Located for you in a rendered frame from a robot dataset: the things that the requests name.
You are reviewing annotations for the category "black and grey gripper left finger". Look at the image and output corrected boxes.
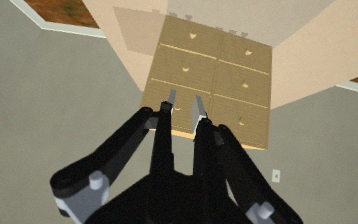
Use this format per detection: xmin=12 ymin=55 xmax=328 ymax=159
xmin=50 ymin=89 xmax=177 ymax=224

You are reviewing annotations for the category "small tan wooden chest of drawers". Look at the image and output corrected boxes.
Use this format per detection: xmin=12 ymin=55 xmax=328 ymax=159
xmin=139 ymin=15 xmax=272 ymax=150

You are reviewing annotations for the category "brown wooden drawer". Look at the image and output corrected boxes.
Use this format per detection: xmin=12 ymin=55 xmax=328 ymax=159
xmin=151 ymin=47 xmax=216 ymax=94
xmin=219 ymin=33 xmax=270 ymax=75
xmin=161 ymin=17 xmax=220 ymax=60
xmin=214 ymin=63 xmax=269 ymax=108
xmin=143 ymin=82 xmax=210 ymax=132
xmin=210 ymin=98 xmax=268 ymax=146

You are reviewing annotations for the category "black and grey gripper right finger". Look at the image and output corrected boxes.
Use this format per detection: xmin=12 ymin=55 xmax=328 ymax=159
xmin=191 ymin=95 xmax=303 ymax=224

